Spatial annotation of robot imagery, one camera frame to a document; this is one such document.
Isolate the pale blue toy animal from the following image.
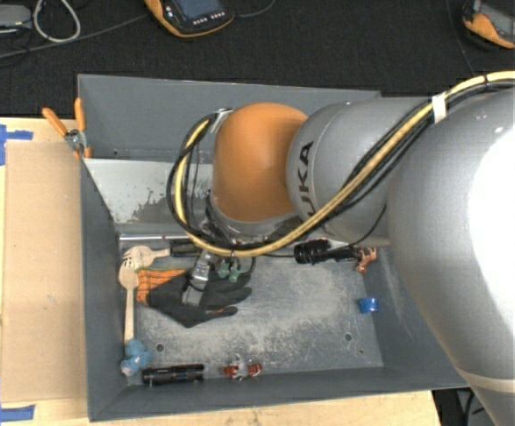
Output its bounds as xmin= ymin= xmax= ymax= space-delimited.
xmin=120 ymin=338 xmax=154 ymax=377

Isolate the black and orange glove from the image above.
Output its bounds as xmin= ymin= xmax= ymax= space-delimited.
xmin=134 ymin=267 xmax=253 ymax=329

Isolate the orange toy animal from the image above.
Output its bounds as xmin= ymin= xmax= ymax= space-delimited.
xmin=353 ymin=246 xmax=378 ymax=274

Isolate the red and white small toy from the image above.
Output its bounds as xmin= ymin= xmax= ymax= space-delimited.
xmin=221 ymin=358 xmax=264 ymax=382

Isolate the cream slotted spoon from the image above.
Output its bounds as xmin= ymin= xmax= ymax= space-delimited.
xmin=118 ymin=245 xmax=171 ymax=346

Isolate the short black battery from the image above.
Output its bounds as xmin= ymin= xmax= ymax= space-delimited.
xmin=170 ymin=239 xmax=200 ymax=258

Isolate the grey metal bin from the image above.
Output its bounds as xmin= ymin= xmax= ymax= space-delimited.
xmin=76 ymin=74 xmax=470 ymax=422

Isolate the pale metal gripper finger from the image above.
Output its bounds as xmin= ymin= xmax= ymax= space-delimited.
xmin=180 ymin=264 xmax=210 ymax=306

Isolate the brown cardboard board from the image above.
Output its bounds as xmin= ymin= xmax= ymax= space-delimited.
xmin=0 ymin=139 xmax=88 ymax=404

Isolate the long black battery pack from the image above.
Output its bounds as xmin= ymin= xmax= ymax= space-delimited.
xmin=141 ymin=363 xmax=206 ymax=387

